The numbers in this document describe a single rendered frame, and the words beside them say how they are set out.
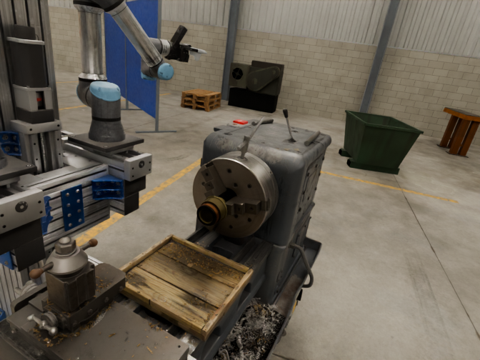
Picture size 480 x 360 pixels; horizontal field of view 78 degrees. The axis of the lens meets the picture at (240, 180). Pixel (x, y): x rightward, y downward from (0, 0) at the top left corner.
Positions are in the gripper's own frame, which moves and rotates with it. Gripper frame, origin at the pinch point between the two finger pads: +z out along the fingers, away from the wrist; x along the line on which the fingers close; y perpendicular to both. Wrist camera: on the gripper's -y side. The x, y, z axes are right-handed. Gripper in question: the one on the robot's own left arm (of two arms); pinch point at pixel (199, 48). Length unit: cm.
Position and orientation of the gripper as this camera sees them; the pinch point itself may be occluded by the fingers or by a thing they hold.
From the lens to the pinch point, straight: 179.8
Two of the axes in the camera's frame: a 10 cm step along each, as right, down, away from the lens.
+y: -2.2, 8.6, 4.6
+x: 6.6, 4.8, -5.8
